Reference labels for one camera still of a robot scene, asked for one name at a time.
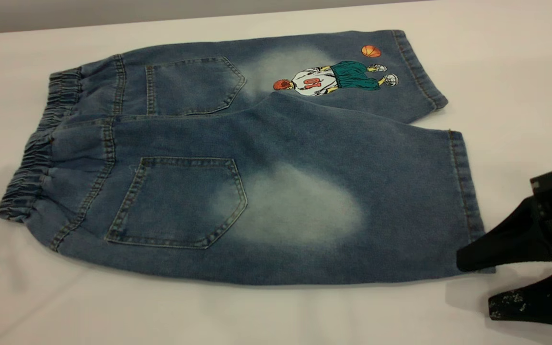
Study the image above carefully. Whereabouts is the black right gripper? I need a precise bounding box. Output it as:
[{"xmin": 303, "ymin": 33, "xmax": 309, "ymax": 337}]
[{"xmin": 457, "ymin": 170, "xmax": 552, "ymax": 332}]

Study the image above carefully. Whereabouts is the white table cover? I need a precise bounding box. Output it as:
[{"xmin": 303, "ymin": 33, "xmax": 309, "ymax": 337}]
[{"xmin": 0, "ymin": 0, "xmax": 552, "ymax": 345}]

